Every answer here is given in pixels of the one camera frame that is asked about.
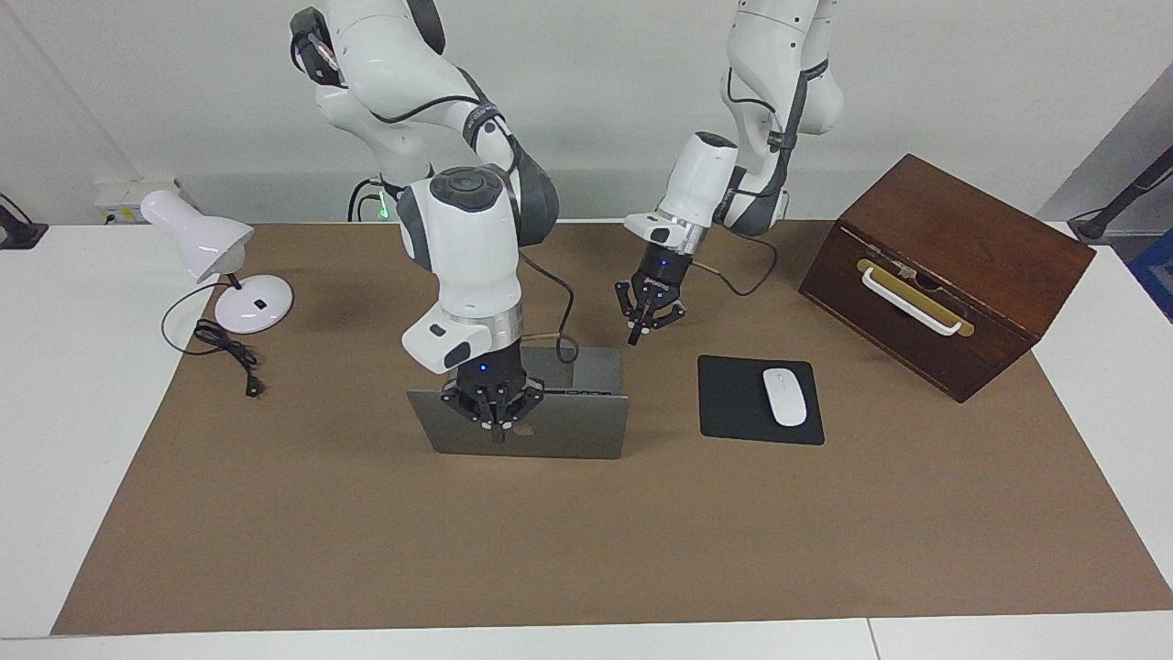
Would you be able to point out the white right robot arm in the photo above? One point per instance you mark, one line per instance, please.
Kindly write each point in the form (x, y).
(476, 247)

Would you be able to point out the white computer mouse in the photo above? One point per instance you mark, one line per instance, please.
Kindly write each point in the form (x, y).
(784, 397)

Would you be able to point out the white power strip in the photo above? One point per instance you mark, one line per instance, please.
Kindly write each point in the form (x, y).
(124, 194)

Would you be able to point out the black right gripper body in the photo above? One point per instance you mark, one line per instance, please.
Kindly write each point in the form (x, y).
(493, 376)

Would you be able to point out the blue crate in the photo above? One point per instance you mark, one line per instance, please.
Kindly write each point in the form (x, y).
(1156, 275)

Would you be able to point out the black tripod leg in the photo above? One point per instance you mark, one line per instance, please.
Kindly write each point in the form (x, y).
(1123, 197)

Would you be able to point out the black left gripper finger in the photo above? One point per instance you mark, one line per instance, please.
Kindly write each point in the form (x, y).
(632, 316)
(667, 313)

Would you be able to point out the brown table mat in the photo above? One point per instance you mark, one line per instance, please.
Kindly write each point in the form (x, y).
(586, 541)

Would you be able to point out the black stand foot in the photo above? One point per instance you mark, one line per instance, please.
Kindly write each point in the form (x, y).
(18, 234)

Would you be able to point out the dark brown wooden box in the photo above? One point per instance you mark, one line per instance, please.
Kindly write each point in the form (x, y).
(999, 238)

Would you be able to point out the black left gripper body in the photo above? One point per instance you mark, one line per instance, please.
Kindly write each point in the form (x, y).
(662, 275)

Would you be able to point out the white desk lamp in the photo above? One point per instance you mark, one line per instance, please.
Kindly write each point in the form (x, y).
(206, 238)

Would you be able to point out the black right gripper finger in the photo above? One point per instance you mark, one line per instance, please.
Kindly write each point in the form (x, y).
(481, 408)
(522, 408)

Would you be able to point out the grey laptop with apple logo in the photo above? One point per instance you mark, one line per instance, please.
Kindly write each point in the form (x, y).
(577, 426)

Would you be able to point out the black mouse pad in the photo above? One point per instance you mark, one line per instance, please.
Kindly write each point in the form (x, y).
(729, 403)

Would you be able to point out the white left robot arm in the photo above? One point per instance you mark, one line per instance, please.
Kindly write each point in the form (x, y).
(706, 174)

